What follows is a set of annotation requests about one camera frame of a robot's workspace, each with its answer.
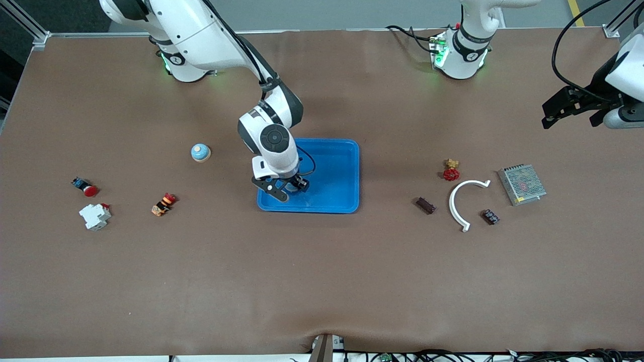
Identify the blue plastic tray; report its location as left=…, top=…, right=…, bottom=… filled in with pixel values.
left=257, top=138, right=361, bottom=214

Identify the silver perforated metal power supply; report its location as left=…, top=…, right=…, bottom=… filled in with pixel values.
left=497, top=163, right=547, bottom=207

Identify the brown table cover sheet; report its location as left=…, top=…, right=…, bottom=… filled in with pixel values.
left=0, top=28, right=644, bottom=355

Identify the red mushroom button orange body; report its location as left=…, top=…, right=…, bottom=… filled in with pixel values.
left=151, top=193, right=178, bottom=217

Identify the white base connector box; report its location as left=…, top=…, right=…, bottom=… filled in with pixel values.
left=429, top=33, right=449, bottom=69

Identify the white circuit breaker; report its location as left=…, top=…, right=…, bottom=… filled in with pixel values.
left=78, top=203, right=112, bottom=231

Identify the red push button blue body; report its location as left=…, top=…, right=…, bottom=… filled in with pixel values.
left=71, top=177, right=99, bottom=198

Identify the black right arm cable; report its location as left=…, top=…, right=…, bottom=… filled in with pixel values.
left=201, top=0, right=316, bottom=176

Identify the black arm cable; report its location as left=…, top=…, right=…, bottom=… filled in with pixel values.
left=201, top=0, right=316, bottom=176
left=551, top=0, right=644, bottom=99

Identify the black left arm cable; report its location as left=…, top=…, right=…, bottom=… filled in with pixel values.
left=551, top=0, right=644, bottom=99

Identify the aluminium frame profile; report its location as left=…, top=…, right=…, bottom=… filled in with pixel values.
left=0, top=0, right=51, bottom=51
left=603, top=0, right=644, bottom=38

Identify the white curved plastic bracket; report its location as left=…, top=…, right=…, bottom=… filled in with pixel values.
left=449, top=179, right=491, bottom=233

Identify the aluminium table edge rail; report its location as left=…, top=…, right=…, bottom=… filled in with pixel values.
left=48, top=28, right=612, bottom=38

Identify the brown grey camera mount bracket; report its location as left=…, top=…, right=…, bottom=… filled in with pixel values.
left=308, top=333, right=346, bottom=362

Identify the black base cable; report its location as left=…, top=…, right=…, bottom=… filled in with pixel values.
left=385, top=24, right=437, bottom=54

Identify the black cable bundle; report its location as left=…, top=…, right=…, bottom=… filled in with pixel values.
left=345, top=348, right=644, bottom=362

